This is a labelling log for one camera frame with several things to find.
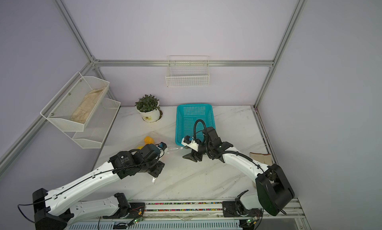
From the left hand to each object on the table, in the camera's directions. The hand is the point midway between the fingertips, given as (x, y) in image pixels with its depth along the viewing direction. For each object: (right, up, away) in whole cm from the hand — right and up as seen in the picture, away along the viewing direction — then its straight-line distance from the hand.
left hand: (160, 168), depth 74 cm
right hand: (+14, +7, +7) cm, 17 cm away
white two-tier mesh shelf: (-45, +16, +15) cm, 50 cm away
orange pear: (-13, +11, +21) cm, 27 cm away
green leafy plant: (-14, +36, +24) cm, 45 cm away
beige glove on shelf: (-41, +30, +5) cm, 52 cm away
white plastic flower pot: (-14, +27, +30) cm, 43 cm away
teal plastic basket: (+10, +27, +40) cm, 49 cm away
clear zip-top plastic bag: (+4, +8, +9) cm, 13 cm away
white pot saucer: (-8, +28, +40) cm, 50 cm away
